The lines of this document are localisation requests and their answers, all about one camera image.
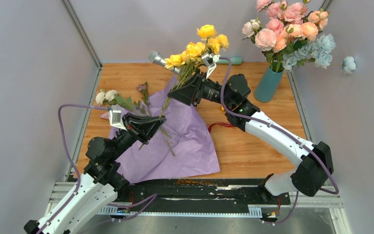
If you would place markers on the teal cylindrical vase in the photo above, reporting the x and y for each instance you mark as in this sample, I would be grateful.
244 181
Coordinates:
268 85

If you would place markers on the pale pink flower stem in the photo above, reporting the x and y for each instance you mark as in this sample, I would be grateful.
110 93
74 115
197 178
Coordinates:
265 39

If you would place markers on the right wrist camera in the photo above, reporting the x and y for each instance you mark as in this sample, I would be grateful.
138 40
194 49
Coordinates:
210 61

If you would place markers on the mint green toy microphone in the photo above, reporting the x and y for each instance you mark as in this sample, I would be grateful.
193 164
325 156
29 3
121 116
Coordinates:
235 60

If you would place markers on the peach orange flower stem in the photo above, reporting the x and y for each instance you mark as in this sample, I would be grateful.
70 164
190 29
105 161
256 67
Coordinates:
314 24

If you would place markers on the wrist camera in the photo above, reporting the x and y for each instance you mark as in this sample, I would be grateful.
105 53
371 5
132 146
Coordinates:
210 61
116 119

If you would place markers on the purple pink wrapping paper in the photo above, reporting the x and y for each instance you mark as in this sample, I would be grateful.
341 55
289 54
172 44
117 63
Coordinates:
189 151

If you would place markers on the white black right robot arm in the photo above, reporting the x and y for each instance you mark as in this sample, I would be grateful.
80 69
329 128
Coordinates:
313 162

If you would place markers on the light blue artificial flowers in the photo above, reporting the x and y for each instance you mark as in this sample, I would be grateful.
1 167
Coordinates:
317 52

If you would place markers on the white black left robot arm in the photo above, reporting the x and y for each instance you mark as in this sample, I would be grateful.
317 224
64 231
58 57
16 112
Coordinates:
100 182

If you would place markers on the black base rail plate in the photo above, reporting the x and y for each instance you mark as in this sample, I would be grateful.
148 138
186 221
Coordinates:
200 196

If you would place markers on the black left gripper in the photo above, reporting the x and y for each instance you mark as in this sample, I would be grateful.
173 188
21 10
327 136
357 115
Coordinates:
140 126

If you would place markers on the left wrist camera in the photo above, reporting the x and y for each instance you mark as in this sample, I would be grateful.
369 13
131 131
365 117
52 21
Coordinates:
116 119

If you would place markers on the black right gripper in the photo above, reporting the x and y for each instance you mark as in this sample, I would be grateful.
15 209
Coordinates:
191 92

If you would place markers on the dark red printed ribbon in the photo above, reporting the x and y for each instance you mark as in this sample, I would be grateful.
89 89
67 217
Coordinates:
228 125

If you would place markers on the silver microphone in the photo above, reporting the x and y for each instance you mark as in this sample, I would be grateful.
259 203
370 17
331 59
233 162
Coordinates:
158 59

